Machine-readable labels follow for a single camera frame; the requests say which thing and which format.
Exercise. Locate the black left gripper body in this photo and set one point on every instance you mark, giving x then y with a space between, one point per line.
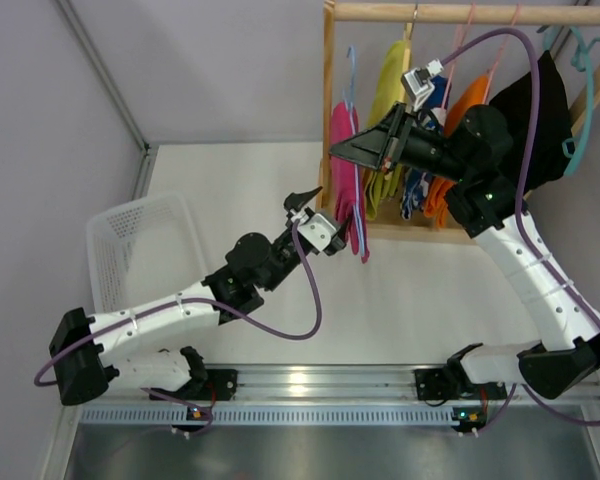
286 247

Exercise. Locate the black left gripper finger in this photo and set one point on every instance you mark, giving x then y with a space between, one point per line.
295 203
339 239

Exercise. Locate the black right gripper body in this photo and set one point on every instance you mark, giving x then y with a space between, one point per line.
395 142

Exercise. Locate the pink trousers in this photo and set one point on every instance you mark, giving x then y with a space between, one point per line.
347 183

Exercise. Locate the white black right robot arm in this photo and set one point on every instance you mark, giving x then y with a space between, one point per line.
482 201

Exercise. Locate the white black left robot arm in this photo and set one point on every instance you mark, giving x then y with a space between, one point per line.
144 347

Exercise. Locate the blue patterned trousers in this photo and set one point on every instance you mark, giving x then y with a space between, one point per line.
431 116

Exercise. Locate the black trousers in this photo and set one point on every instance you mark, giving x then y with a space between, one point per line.
548 162

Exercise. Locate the wooden clothes rack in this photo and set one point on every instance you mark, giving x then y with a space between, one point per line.
388 225

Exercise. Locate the white plastic laundry basket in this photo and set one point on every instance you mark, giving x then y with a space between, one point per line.
141 251

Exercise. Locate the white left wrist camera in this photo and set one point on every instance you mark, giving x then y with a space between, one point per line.
316 228

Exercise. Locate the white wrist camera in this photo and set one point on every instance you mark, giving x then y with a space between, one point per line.
418 83
316 228

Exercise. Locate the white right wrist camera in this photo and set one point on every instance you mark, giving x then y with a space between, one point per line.
418 83

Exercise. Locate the aluminium mounting rail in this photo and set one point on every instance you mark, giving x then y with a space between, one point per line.
269 383

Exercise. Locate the grey slotted cable duct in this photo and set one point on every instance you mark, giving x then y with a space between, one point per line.
251 415

